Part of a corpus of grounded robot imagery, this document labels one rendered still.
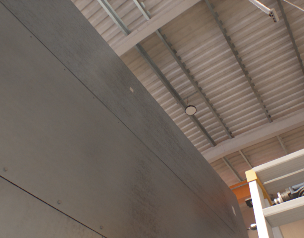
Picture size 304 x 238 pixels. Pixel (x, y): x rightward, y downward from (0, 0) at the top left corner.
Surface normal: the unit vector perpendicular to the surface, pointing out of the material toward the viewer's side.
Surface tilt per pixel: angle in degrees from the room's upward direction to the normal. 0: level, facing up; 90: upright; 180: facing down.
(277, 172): 180
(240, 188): 90
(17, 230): 90
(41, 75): 90
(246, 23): 176
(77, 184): 90
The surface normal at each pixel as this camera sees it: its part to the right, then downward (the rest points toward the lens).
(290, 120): -0.58, -0.64
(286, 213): 0.00, 0.62
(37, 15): 0.81, -0.45
